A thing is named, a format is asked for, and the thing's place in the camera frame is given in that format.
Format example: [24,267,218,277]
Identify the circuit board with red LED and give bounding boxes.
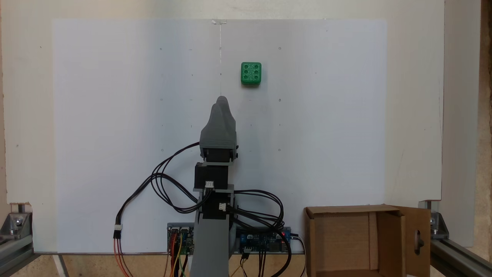
[235,226,292,254]

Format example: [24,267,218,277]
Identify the green dice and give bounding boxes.
[241,62,262,85]

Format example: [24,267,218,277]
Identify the brown cardboard box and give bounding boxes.
[304,204,431,277]

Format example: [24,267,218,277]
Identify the thin black wire bundle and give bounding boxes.
[230,246,293,277]

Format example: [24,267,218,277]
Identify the circuit board with jumper wires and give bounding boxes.
[167,222,195,255]

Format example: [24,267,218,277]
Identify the black orange servo cable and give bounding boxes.
[113,173,200,277]

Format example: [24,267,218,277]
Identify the thin black power cable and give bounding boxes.
[291,235,308,277]

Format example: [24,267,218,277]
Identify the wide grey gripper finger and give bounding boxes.
[200,102,238,159]

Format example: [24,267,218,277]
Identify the aluminium frame post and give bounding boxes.
[0,234,36,277]
[430,237,492,277]

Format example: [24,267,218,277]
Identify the coloured jumper wire bundle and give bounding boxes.
[165,230,193,277]

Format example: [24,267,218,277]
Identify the white paper sheet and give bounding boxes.
[52,18,387,255]

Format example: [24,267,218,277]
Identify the metal corner bracket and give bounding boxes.
[418,200,449,240]
[0,203,33,240]

